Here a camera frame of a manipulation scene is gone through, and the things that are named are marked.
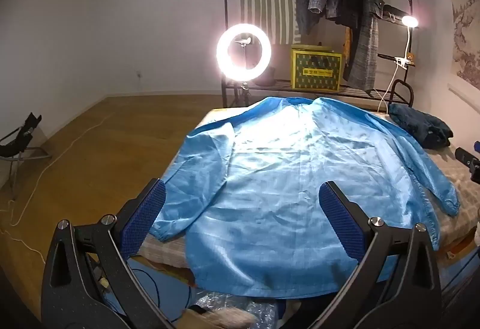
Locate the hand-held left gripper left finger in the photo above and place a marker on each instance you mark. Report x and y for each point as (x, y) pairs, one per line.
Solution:
(144, 216)

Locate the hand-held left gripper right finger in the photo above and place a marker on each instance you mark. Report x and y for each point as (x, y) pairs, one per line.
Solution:
(343, 224)

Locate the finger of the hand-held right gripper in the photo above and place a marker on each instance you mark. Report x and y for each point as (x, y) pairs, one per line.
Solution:
(465, 156)
(477, 147)

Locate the blue jacket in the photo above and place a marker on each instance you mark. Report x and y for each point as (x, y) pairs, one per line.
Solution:
(270, 171)

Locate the dark blue folded clothes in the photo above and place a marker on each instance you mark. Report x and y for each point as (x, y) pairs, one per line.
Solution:
(420, 123)

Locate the beige plaid blanket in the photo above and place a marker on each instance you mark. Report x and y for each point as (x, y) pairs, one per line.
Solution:
(460, 175)

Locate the small teddy bear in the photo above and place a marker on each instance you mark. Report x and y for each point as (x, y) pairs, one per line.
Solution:
(411, 58)

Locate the bubble wrap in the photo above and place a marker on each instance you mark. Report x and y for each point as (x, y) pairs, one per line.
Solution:
(225, 308)

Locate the white clip lamp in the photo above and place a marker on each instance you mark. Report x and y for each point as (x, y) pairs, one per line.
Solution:
(409, 21)

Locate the black folding chair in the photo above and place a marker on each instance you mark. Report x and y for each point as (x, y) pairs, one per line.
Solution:
(20, 138)

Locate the yellow and green box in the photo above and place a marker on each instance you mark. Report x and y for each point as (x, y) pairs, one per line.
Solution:
(317, 68)

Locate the grey plaid coat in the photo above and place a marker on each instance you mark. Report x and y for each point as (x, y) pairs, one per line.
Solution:
(365, 33)

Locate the black tripod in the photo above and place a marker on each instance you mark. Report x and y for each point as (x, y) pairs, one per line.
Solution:
(245, 93)

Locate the dark bag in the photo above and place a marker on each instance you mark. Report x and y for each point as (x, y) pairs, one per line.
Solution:
(393, 10)

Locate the yellow scarf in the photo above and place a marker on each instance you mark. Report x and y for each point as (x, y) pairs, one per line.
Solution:
(347, 44)

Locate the dark pot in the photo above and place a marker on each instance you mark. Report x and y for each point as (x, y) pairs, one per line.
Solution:
(267, 77)

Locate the black arched metal frame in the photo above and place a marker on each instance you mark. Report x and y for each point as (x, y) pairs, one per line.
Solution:
(408, 89)

